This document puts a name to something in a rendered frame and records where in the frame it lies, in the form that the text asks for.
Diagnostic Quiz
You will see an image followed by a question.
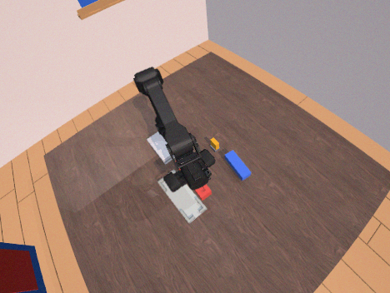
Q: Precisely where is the orange-yellow rectangular block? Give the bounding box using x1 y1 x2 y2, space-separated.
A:
211 138 219 150

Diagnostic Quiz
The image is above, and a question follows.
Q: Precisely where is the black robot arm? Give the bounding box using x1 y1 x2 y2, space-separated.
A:
133 67 212 191

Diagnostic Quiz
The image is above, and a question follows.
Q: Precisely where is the blue rectangular block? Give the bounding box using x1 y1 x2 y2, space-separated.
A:
225 150 251 180

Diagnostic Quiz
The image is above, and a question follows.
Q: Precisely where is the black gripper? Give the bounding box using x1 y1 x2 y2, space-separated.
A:
163 149 215 192

